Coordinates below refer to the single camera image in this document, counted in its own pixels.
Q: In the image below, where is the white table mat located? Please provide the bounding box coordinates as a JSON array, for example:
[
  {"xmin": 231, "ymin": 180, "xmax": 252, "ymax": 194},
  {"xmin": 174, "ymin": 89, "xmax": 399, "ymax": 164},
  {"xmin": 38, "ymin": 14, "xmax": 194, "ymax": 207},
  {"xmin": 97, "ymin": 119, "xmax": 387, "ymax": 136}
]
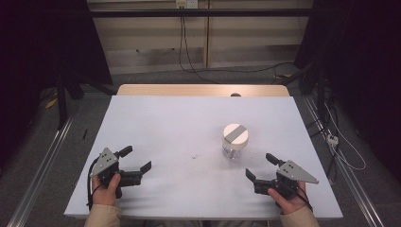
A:
[{"xmin": 63, "ymin": 95, "xmax": 344, "ymax": 220}]

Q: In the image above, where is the yellow tape strip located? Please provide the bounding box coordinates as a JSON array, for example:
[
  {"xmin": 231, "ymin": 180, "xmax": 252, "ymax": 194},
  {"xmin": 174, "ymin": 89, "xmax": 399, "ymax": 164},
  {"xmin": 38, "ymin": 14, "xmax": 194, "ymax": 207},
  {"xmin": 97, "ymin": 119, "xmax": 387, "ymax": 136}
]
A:
[{"xmin": 44, "ymin": 96, "xmax": 59, "ymax": 110}]

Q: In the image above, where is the black curtain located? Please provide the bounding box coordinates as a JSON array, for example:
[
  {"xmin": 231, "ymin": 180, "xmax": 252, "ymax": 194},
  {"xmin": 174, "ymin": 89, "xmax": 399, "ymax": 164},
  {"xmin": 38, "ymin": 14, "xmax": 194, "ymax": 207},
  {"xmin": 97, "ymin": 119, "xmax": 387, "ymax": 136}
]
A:
[
  {"xmin": 293, "ymin": 0, "xmax": 401, "ymax": 183},
  {"xmin": 0, "ymin": 0, "xmax": 113, "ymax": 169}
]

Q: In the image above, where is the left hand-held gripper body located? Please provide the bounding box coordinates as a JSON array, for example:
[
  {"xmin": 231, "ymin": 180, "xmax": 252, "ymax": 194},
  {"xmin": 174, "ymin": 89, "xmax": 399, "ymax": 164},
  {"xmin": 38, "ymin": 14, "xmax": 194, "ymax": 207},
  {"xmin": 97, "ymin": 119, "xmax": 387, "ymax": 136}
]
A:
[{"xmin": 89, "ymin": 147, "xmax": 143, "ymax": 200}]

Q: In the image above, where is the white wall outlet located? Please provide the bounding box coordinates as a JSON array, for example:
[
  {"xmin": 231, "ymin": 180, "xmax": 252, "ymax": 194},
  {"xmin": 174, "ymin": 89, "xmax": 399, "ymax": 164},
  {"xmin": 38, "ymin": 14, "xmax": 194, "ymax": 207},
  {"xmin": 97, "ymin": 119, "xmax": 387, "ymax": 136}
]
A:
[{"xmin": 175, "ymin": 0, "xmax": 200, "ymax": 9}]

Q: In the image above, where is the black floor cable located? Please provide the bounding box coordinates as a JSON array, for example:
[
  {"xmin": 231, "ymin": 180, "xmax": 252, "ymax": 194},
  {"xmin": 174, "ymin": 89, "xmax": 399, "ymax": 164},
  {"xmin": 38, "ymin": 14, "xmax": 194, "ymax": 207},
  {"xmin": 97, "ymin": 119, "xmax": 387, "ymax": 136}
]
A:
[{"xmin": 188, "ymin": 61, "xmax": 295, "ymax": 76}]

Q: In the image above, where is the white cable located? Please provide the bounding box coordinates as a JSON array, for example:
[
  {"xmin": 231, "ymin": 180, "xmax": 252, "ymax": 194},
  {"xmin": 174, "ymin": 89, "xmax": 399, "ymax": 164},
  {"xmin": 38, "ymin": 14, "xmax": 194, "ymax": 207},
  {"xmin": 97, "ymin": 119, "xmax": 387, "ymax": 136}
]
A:
[{"xmin": 323, "ymin": 103, "xmax": 367, "ymax": 172}]

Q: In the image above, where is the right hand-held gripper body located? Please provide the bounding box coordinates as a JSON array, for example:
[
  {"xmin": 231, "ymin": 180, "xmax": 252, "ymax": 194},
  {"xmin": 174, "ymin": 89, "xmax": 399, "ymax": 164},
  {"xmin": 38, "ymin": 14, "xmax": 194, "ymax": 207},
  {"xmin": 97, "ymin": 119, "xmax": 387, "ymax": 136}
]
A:
[{"xmin": 253, "ymin": 160, "xmax": 320, "ymax": 201}]

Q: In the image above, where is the person's left hand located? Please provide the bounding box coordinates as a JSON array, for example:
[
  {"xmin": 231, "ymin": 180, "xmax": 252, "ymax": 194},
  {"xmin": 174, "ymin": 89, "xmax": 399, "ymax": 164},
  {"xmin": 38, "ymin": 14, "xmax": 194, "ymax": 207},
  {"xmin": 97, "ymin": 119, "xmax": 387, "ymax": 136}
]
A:
[{"xmin": 92, "ymin": 173, "xmax": 122, "ymax": 207}]

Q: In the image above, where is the black hanging wall cable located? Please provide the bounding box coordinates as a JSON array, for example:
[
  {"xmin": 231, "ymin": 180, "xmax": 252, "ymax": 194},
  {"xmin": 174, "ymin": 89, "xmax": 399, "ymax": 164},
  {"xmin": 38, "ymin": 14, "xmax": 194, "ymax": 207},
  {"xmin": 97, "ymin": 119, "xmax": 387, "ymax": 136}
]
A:
[{"xmin": 178, "ymin": 15, "xmax": 221, "ymax": 85}]

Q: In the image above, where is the person's right hand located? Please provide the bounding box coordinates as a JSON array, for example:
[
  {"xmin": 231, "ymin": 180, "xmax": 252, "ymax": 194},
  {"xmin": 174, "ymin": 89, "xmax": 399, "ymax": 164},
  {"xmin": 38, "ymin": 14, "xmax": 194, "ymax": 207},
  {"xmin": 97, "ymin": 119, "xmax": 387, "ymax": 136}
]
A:
[{"xmin": 268, "ymin": 181, "xmax": 308, "ymax": 216}]

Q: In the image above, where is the wooden table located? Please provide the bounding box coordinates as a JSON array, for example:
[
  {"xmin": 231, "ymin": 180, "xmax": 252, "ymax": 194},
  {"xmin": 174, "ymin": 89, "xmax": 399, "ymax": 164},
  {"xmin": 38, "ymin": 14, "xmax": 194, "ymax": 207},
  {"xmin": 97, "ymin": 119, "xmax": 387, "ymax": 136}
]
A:
[{"xmin": 116, "ymin": 83, "xmax": 290, "ymax": 97}]

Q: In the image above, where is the black stand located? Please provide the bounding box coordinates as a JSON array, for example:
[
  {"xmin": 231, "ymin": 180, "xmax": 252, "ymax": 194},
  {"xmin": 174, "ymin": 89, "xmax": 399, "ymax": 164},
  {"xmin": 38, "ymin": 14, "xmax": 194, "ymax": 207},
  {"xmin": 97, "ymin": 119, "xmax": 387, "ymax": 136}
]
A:
[{"xmin": 56, "ymin": 70, "xmax": 69, "ymax": 131}]

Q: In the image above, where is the right hand-held gripper black cable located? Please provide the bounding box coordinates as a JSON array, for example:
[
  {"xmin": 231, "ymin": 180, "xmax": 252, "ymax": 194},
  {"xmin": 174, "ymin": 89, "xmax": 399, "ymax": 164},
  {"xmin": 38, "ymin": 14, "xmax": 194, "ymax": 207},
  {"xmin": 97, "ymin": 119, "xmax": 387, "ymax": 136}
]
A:
[{"xmin": 295, "ymin": 187, "xmax": 314, "ymax": 213}]

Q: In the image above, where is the white power strip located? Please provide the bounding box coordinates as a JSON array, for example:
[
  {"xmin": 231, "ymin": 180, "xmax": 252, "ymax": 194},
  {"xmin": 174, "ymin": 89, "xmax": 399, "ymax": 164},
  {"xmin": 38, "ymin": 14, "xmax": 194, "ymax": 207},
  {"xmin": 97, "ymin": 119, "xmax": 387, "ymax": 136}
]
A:
[{"xmin": 326, "ymin": 133, "xmax": 340, "ymax": 148}]

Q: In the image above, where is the metal floor rail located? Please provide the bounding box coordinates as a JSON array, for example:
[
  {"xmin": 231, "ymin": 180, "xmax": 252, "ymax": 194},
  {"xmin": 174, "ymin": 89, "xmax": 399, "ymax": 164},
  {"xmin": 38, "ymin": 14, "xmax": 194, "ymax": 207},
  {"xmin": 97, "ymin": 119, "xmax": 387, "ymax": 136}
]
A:
[
  {"xmin": 303, "ymin": 94, "xmax": 385, "ymax": 227},
  {"xmin": 6, "ymin": 114, "xmax": 76, "ymax": 227}
]

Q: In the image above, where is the black horizontal bar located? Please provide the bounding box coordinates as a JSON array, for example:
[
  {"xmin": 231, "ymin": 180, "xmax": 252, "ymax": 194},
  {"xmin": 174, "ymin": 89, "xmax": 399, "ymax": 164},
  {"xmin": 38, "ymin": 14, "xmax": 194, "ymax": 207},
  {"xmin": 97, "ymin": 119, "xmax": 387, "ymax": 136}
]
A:
[{"xmin": 89, "ymin": 8, "xmax": 314, "ymax": 19}]

